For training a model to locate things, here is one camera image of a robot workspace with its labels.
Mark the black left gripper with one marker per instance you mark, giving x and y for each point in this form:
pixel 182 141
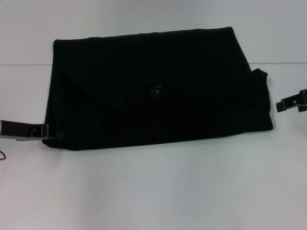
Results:
pixel 14 129

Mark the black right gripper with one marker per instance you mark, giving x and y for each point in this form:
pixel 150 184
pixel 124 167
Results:
pixel 304 98

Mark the black shirt with FREE print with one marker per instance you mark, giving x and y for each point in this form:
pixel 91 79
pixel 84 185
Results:
pixel 153 95

